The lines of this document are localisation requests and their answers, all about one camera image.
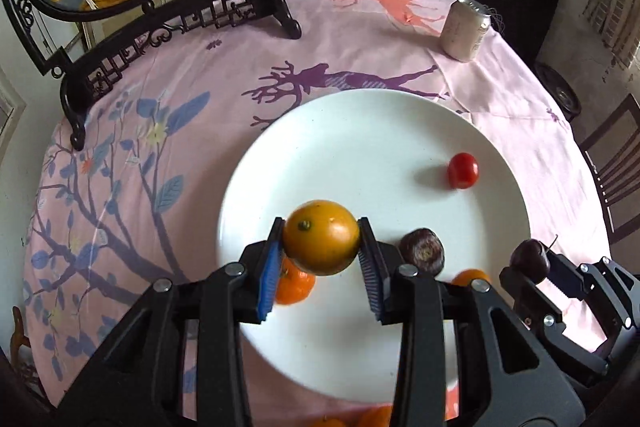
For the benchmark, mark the small orange mandarin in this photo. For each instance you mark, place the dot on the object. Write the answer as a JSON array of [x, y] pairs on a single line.
[[375, 418], [470, 277], [327, 422], [295, 289]]

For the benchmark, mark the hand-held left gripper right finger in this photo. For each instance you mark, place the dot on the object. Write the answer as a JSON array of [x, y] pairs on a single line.
[[369, 282]]

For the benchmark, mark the silver drink can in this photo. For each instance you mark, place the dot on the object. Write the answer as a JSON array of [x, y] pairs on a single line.
[[465, 29]]

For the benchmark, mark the red cherry tomato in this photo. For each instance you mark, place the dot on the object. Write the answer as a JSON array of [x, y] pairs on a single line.
[[462, 170]]

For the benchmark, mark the black round stool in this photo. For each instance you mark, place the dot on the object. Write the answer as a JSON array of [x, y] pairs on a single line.
[[560, 92]]

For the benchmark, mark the dark purple round fruit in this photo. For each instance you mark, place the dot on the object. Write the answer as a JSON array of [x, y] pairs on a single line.
[[422, 252]]

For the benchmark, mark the dark cherry with stem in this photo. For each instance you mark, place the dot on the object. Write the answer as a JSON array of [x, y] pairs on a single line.
[[530, 257]]

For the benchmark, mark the large yellow-orange orange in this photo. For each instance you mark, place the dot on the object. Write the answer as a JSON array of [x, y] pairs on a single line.
[[322, 237]]

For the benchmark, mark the pink printed tablecloth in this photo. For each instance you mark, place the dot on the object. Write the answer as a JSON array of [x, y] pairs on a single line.
[[350, 47]]

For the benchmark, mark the white round plate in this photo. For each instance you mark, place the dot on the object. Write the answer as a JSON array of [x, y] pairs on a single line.
[[350, 147]]

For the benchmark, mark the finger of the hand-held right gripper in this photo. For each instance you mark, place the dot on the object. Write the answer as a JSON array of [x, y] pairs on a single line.
[[525, 297], [567, 283]]

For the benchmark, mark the dark wooden chair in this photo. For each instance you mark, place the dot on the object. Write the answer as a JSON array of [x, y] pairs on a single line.
[[617, 167]]

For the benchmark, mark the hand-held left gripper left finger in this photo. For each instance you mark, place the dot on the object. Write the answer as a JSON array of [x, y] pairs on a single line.
[[267, 277]]

